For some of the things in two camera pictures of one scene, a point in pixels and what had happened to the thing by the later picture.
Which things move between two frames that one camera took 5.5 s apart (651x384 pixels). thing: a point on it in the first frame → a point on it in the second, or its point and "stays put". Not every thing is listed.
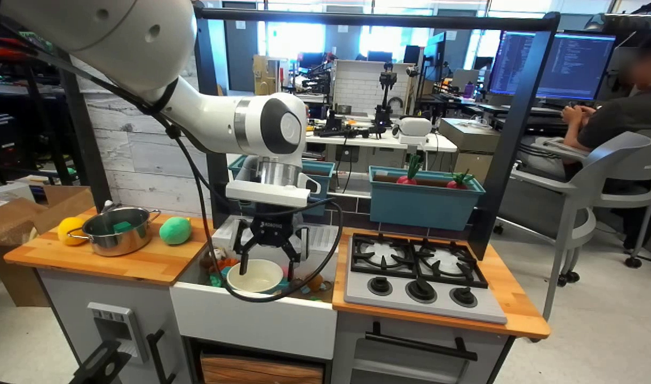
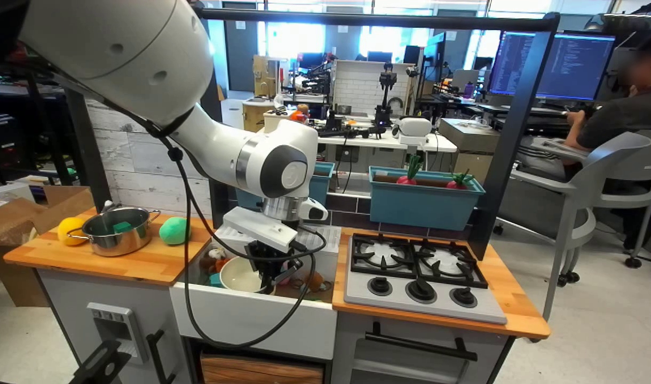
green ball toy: (174, 228) stays put
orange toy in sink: (316, 281) stays put
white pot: (261, 273) stays put
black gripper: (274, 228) → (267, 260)
